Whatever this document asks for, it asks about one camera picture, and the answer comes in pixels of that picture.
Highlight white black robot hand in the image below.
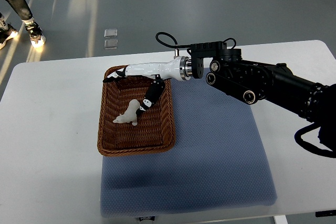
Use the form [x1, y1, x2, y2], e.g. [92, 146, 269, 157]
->
[103, 56, 192, 116]

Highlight white toy bear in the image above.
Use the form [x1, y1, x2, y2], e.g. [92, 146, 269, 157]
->
[113, 99, 140, 126]

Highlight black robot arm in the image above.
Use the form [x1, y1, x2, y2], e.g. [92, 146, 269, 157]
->
[155, 32, 335, 158]

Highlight brown wicker basket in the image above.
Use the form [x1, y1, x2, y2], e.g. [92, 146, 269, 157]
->
[97, 76, 176, 156]

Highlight lower floor socket plate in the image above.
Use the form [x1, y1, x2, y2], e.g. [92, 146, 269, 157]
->
[104, 39, 118, 49]

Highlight floor socket plate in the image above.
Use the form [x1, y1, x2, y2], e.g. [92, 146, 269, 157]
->
[104, 39, 118, 49]
[104, 28, 118, 38]

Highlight upper floor socket plate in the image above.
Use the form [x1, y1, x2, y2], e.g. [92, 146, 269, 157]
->
[104, 28, 118, 38]

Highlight blue foam mat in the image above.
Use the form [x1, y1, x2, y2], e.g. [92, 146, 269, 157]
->
[100, 79, 277, 217]

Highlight black table label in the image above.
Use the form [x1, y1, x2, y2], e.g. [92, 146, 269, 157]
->
[139, 216, 155, 221]

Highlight person in dark trousers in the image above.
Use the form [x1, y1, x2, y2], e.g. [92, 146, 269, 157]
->
[1, 0, 46, 49]

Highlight black table control panel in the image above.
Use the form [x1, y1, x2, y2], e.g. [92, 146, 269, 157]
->
[315, 210, 336, 218]

